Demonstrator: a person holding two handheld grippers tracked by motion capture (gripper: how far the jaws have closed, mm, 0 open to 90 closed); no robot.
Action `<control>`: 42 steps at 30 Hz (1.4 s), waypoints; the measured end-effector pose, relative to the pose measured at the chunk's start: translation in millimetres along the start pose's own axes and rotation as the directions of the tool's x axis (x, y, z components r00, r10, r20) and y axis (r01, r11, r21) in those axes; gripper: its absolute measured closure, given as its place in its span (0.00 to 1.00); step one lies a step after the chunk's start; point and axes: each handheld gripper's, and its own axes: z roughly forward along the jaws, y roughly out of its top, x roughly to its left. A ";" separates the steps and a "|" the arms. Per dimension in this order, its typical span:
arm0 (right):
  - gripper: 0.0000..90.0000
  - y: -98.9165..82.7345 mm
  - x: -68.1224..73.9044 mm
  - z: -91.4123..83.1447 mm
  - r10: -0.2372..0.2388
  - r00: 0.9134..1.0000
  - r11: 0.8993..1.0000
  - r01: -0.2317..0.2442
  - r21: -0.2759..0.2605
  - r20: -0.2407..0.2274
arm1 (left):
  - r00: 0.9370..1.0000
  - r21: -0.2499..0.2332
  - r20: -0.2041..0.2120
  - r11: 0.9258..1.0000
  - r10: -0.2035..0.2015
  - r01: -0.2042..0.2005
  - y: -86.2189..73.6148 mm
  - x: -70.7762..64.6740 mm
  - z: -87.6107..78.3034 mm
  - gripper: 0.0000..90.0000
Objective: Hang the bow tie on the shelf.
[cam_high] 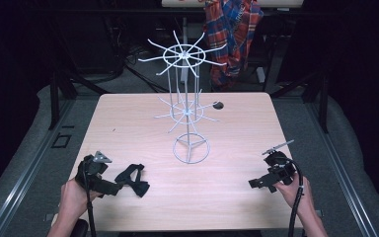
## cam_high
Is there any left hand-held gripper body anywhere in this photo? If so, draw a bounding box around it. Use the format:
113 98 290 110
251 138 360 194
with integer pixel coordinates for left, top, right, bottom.
75 150 114 192

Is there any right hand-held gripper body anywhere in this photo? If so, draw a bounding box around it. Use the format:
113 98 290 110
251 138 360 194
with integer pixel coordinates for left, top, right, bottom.
262 139 298 186

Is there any black bow tie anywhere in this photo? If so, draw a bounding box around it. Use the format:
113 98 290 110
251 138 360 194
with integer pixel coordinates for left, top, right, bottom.
114 163 151 198

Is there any white wire display rack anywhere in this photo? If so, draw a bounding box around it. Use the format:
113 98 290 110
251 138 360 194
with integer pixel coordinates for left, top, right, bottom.
137 30 228 165

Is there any person's right hand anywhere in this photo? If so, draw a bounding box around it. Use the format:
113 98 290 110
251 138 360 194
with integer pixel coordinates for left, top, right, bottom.
273 173 314 212

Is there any person's left hand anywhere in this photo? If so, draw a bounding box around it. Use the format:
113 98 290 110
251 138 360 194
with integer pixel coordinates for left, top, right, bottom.
59 177 104 219

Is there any black chair armrest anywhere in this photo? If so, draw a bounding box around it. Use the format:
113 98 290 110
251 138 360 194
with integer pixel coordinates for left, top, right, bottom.
69 218 90 237

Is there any black metal stand leg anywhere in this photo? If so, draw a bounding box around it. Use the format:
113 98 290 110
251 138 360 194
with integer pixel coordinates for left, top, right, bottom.
47 70 79 130
304 73 330 134

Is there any red blue plaid cloth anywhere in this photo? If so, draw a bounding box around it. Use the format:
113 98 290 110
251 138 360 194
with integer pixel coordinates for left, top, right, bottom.
202 0 265 93

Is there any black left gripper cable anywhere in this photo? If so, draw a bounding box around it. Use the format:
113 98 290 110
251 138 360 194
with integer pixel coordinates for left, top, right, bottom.
82 160 98 237

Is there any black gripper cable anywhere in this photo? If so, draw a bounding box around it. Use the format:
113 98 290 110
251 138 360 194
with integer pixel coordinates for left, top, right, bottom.
82 160 98 237
284 157 306 237

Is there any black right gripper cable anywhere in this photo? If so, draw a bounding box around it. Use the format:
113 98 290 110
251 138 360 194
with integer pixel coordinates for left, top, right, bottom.
284 157 306 237

